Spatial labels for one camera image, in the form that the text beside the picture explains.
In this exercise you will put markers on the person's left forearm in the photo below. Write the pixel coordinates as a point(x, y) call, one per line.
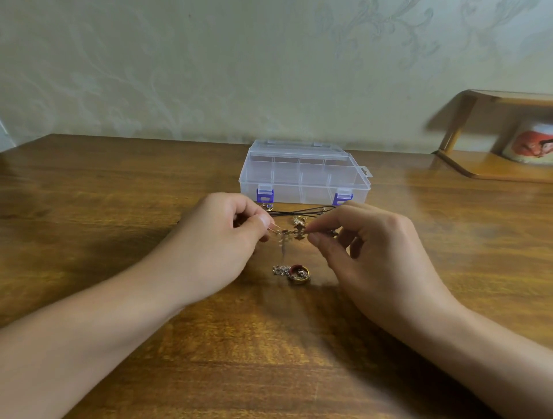
point(69, 345)

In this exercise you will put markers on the clear plastic organizer box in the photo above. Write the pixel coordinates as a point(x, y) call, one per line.
point(304, 173)

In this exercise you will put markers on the person's left hand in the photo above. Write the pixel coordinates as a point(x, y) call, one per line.
point(207, 246)

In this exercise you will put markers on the wooden shelf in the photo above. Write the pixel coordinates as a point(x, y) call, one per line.
point(497, 164)

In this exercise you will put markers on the person's right hand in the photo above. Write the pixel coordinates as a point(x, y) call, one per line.
point(384, 263)

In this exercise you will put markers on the white printed mug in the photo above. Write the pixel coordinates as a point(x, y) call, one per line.
point(531, 142)

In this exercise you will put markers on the person's right forearm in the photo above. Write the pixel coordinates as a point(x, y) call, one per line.
point(497, 371)

